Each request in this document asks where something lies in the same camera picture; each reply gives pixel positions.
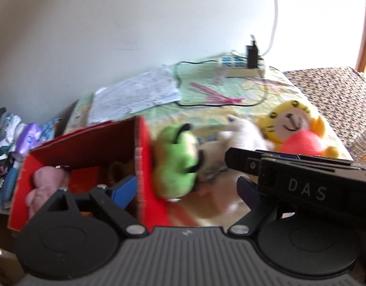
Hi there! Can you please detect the yellow tiger plush toy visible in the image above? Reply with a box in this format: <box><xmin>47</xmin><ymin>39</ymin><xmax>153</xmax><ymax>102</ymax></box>
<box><xmin>257</xmin><ymin>99</ymin><xmax>339</xmax><ymax>158</ymax></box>

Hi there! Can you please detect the pink plush toy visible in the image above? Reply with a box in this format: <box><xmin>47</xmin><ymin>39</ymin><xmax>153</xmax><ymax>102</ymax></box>
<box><xmin>25</xmin><ymin>167</ymin><xmax>69</xmax><ymax>219</ymax></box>

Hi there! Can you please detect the white rabbit plush toy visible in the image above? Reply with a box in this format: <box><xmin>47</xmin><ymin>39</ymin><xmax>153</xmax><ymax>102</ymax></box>
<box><xmin>217</xmin><ymin>116</ymin><xmax>275</xmax><ymax>151</ymax></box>

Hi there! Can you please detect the green plush toy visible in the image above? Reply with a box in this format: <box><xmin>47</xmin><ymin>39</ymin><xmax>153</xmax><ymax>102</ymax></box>
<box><xmin>153</xmin><ymin>123</ymin><xmax>204</xmax><ymax>200</ymax></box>

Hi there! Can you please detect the white bear plush toy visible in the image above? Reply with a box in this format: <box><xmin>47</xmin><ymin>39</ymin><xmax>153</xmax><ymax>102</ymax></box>
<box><xmin>197</xmin><ymin>139</ymin><xmax>241</xmax><ymax>214</ymax></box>

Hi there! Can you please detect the pile of clutter bags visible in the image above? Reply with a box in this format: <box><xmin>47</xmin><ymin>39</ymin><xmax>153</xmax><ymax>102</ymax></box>
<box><xmin>0</xmin><ymin>107</ymin><xmax>61</xmax><ymax>215</ymax></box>

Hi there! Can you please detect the red cardboard box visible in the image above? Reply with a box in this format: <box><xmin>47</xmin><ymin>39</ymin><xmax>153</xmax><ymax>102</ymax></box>
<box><xmin>7</xmin><ymin>116</ymin><xmax>171</xmax><ymax>232</ymax></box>

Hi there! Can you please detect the brown patterned cloth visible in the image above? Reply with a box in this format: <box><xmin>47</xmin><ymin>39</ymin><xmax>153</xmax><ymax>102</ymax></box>
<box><xmin>284</xmin><ymin>66</ymin><xmax>366</xmax><ymax>161</ymax></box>

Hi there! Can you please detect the pink candy wrapper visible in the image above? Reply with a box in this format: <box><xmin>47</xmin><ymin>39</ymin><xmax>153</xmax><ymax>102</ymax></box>
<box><xmin>189</xmin><ymin>82</ymin><xmax>244</xmax><ymax>105</ymax></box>

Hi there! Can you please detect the cartoon print bed sheet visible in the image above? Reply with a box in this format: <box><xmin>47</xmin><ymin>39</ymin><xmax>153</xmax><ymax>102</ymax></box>
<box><xmin>63</xmin><ymin>61</ymin><xmax>354</xmax><ymax>227</ymax></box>

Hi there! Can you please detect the stack of printed papers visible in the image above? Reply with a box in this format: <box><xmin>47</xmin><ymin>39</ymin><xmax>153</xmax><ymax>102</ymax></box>
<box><xmin>87</xmin><ymin>66</ymin><xmax>182</xmax><ymax>125</ymax></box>

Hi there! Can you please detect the white power strip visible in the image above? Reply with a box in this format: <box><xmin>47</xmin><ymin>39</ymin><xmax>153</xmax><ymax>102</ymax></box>
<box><xmin>217</xmin><ymin>55</ymin><xmax>266</xmax><ymax>77</ymax></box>

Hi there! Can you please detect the black charger adapter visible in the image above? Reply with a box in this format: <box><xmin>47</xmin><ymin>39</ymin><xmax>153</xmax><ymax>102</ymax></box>
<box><xmin>246</xmin><ymin>35</ymin><xmax>259</xmax><ymax>69</ymax></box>

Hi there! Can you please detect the black charger cable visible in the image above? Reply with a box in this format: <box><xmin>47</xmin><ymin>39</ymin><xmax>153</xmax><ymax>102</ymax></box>
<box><xmin>173</xmin><ymin>59</ymin><xmax>272</xmax><ymax>108</ymax></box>

